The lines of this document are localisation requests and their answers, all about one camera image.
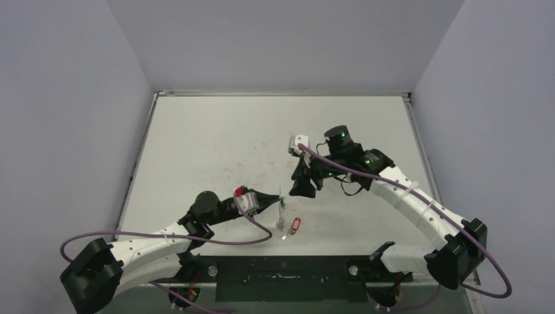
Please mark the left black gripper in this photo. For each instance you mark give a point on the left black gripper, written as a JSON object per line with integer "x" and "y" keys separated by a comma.
{"x": 264, "y": 200}

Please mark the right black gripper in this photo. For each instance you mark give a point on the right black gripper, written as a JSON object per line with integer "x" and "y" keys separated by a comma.
{"x": 307, "y": 174}

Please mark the large metal keyring plate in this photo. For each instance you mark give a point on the large metal keyring plate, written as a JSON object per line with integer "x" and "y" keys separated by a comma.
{"x": 280, "y": 220}

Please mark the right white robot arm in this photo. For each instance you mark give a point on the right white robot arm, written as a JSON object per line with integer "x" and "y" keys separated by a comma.
{"x": 455, "y": 241}

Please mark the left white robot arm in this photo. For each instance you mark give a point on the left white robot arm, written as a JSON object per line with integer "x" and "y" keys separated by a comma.
{"x": 103, "y": 270}

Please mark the key with red tag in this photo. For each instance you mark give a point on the key with red tag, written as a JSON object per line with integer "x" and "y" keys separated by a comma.
{"x": 293, "y": 228}

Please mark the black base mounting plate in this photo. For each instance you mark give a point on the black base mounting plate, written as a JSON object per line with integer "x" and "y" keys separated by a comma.
{"x": 290, "y": 278}

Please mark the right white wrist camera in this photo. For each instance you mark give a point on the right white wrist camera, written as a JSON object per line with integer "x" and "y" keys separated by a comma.
{"x": 294, "y": 149}

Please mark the aluminium frame rail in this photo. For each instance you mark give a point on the aluminium frame rail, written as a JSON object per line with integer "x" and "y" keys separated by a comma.
{"x": 473, "y": 297}

